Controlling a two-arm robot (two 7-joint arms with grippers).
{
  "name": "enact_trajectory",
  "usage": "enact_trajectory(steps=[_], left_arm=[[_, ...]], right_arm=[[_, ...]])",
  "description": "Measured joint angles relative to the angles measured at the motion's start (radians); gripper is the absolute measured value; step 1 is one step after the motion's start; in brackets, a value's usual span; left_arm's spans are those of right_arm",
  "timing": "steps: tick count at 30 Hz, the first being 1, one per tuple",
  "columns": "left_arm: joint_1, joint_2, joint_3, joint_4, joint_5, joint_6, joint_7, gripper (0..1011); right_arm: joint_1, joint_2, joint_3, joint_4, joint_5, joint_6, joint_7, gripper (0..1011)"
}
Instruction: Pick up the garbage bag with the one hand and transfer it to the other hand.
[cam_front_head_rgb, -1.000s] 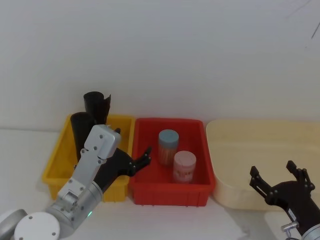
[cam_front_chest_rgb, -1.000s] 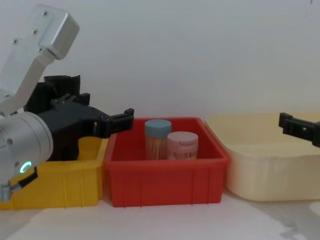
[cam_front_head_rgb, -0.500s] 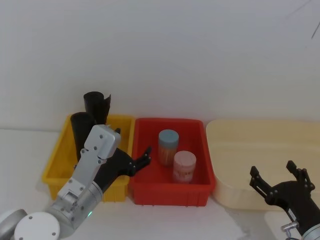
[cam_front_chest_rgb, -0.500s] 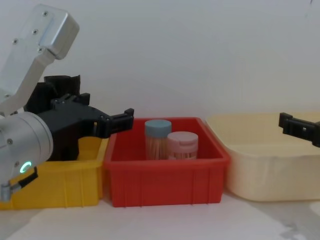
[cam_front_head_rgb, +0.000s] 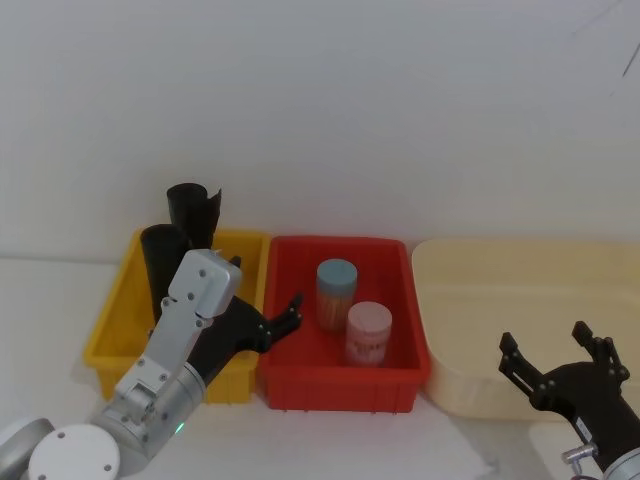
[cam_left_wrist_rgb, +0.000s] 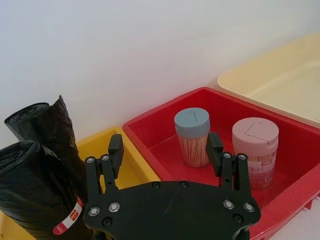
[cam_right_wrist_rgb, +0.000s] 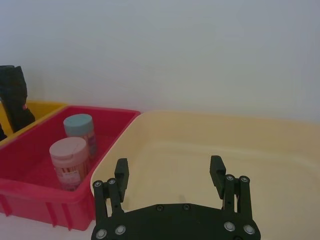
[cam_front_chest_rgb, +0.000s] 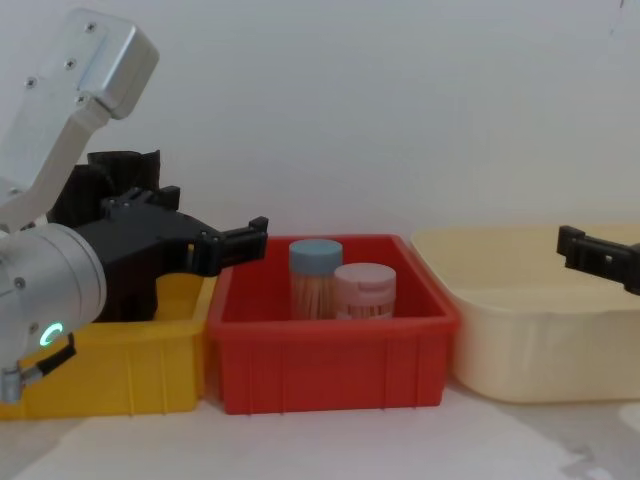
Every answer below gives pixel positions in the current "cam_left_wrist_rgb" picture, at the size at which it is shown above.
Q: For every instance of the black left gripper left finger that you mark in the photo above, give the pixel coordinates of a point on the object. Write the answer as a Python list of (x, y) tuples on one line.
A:
[(115, 155)]

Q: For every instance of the toothpick jar with pink lid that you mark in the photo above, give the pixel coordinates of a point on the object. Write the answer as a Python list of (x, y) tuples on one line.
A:
[(255, 140)]

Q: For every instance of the red plastic bin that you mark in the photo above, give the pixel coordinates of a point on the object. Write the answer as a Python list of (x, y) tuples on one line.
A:
[(162, 130)]

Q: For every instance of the black bag roll, red-white band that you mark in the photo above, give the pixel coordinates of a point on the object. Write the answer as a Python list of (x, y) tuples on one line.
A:
[(27, 190)]

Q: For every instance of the toothpick jar with blue-grey lid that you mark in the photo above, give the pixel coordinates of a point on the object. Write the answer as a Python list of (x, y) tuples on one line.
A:
[(191, 122)]

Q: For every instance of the yellow plastic bin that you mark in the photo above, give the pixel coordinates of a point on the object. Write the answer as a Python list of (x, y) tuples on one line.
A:
[(136, 162)]

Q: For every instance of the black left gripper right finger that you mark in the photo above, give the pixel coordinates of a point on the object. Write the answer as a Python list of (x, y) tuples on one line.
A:
[(214, 155)]

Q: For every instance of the cream plastic bin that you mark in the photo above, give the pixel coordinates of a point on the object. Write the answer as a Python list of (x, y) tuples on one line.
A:
[(275, 82)]

